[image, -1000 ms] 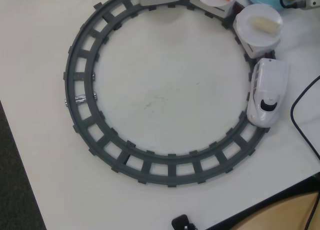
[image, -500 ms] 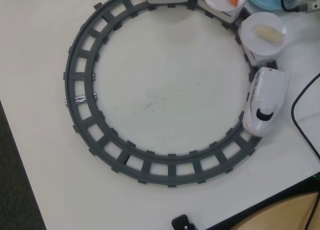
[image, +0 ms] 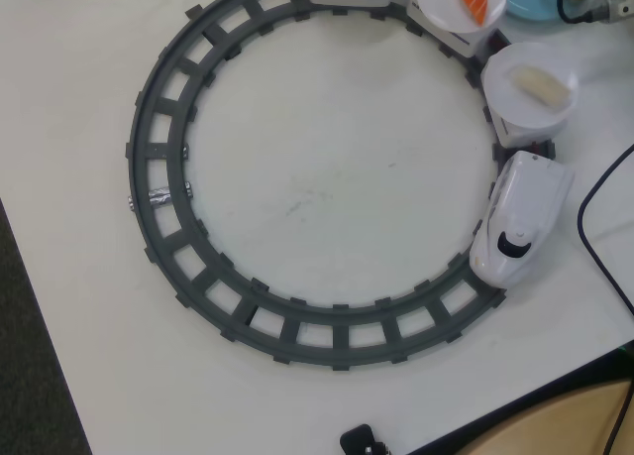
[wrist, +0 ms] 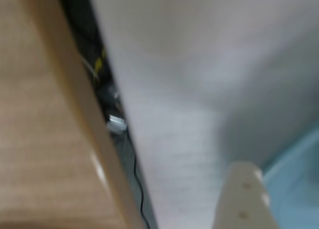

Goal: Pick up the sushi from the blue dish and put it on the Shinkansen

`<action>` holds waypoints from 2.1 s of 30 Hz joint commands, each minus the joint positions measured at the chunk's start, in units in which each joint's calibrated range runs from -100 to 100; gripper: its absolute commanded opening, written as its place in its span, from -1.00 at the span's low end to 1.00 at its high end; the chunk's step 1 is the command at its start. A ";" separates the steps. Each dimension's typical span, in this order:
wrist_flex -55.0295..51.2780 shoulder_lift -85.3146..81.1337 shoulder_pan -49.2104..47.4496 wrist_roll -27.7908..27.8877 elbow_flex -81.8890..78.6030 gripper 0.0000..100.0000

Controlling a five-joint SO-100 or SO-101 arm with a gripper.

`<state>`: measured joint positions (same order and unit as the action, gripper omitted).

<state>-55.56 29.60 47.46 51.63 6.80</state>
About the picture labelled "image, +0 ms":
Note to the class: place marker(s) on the silver foil tape piece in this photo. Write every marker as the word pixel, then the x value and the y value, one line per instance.
pixel 159 197

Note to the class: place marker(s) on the white Shinkansen toy locomotive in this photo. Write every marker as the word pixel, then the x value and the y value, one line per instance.
pixel 525 197

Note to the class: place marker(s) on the grey circular toy track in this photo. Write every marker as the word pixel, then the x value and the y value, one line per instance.
pixel 158 149

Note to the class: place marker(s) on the white wagon under salmon plate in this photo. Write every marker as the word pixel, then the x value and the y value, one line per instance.
pixel 465 41

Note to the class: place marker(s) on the light wooden desk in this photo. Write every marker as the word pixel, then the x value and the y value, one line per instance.
pixel 560 425

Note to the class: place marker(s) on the white plate with salmon sushi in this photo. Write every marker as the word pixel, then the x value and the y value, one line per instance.
pixel 441 6

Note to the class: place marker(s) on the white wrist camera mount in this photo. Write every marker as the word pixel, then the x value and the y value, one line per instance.
pixel 621 1

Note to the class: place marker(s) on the white squid sushi toy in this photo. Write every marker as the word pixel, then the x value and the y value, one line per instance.
pixel 540 85

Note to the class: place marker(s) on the black table clamp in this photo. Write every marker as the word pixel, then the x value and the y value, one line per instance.
pixel 359 437

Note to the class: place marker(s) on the white plate with squid sushi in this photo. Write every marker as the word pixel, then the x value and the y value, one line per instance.
pixel 500 98

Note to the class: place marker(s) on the blue ceramic dish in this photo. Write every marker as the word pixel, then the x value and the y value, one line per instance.
pixel 525 1

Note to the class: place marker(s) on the white wagon under squid plate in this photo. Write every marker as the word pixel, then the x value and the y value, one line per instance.
pixel 515 137

